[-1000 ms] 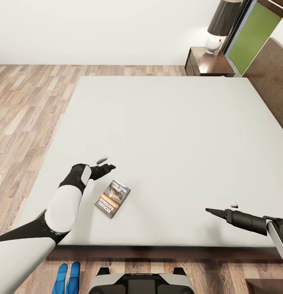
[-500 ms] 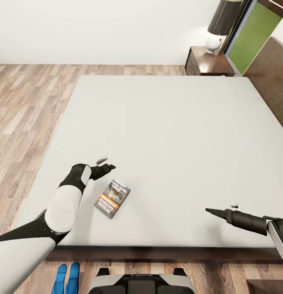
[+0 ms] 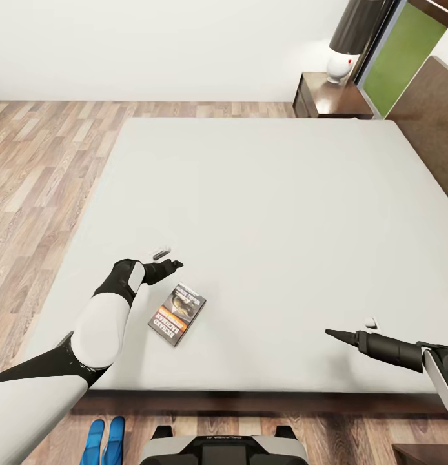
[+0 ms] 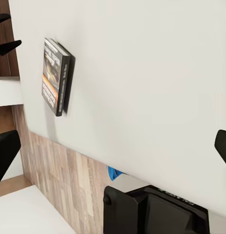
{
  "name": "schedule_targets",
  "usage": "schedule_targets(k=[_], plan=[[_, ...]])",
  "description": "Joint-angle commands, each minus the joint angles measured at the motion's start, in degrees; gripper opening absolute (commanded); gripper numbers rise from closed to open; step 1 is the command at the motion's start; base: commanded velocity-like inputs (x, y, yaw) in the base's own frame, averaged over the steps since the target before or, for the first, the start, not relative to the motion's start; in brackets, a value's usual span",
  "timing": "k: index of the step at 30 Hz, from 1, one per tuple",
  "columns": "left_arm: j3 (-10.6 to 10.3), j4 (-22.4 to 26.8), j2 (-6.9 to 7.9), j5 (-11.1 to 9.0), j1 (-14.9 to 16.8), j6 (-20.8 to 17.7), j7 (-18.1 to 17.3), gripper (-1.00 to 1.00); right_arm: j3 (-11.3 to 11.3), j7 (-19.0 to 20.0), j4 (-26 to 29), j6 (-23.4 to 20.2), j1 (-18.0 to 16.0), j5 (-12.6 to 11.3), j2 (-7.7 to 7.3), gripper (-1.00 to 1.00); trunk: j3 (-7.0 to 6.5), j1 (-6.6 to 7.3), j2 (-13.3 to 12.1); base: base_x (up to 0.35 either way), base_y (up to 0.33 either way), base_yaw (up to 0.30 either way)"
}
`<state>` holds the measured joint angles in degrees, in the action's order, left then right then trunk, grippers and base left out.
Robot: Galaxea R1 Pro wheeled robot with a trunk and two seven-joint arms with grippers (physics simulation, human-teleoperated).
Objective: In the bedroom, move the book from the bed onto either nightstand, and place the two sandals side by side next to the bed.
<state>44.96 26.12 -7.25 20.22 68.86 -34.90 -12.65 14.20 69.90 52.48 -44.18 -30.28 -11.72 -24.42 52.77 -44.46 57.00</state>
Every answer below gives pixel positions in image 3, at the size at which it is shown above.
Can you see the hardback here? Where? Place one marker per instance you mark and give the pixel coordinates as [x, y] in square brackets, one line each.
[177, 313]

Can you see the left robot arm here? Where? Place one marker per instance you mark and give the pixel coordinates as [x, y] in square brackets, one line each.
[37, 394]

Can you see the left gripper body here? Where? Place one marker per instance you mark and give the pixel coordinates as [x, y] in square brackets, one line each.
[161, 270]

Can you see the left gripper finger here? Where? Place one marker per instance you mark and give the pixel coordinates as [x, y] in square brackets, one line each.
[177, 264]

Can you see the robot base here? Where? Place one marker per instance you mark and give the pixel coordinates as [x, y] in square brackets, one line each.
[283, 449]

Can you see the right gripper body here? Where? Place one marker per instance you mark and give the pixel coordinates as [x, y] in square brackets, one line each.
[379, 347]

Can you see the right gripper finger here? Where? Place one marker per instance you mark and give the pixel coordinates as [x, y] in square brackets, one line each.
[347, 337]

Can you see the sandal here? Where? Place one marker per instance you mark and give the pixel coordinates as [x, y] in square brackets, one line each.
[90, 455]
[113, 454]

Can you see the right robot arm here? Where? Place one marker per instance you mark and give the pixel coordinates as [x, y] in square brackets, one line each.
[401, 354]

